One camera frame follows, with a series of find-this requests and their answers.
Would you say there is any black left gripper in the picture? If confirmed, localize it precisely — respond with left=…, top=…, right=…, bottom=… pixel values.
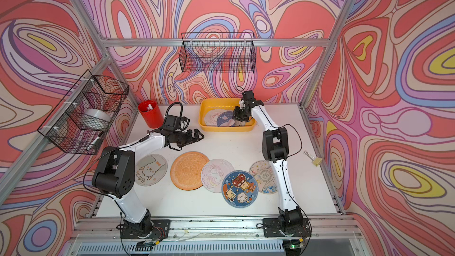
left=172, top=128, right=205, bottom=148

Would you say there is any pink bunny coaster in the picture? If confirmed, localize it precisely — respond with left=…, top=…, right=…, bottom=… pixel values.
left=235, top=120, right=246, bottom=127

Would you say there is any purple space bunny coaster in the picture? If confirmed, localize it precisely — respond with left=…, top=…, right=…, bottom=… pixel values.
left=216, top=111, right=242, bottom=127

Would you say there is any pink rainbow horse coaster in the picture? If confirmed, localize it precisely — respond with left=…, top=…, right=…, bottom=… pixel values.
left=204, top=109, right=225, bottom=127

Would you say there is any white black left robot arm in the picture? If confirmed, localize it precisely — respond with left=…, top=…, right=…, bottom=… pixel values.
left=92, top=115, right=205, bottom=224

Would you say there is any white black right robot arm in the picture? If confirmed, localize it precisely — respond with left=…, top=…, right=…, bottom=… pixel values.
left=233, top=91, right=304, bottom=228

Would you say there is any yellow plastic storage box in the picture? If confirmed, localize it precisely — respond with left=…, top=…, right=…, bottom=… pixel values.
left=199, top=98, right=256, bottom=132

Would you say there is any orange waffle pattern coaster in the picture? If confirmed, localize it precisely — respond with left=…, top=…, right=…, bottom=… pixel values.
left=170, top=151, right=210, bottom=191

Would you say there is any pink unicorn coaster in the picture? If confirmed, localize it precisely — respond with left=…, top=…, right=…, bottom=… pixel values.
left=201, top=159, right=235, bottom=193

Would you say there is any red cylindrical cup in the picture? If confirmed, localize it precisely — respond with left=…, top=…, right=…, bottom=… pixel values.
left=138, top=100, right=164, bottom=129

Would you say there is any beige cat coaster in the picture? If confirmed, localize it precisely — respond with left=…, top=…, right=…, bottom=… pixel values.
left=135, top=154, right=168, bottom=187

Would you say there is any beige wave pattern coaster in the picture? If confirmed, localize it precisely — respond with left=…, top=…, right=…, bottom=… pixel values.
left=249, top=161, right=278, bottom=194

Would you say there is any blue toast cartoon coaster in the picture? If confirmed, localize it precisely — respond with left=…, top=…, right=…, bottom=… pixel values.
left=222, top=170, right=259, bottom=208

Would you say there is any small brass padlock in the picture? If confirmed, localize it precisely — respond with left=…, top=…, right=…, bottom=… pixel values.
left=304, top=151, right=323, bottom=167

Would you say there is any silver tape roll in basket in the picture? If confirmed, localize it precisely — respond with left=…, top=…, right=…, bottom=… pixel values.
left=81, top=109, right=111, bottom=131

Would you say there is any black wire basket on back wall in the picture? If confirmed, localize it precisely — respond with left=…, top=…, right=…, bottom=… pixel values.
left=178, top=32, right=257, bottom=73

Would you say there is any black wire basket on wall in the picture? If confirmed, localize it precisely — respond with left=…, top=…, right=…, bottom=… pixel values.
left=37, top=71, right=129, bottom=155
left=178, top=32, right=257, bottom=73

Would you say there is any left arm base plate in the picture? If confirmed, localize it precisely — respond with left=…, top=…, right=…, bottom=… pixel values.
left=120, top=219, right=171, bottom=241

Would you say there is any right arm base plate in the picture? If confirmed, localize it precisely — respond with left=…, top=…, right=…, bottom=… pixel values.
left=261, top=218, right=311, bottom=238

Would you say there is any black wire basket on left wall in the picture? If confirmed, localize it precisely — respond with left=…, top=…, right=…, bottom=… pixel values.
left=37, top=71, right=129, bottom=155

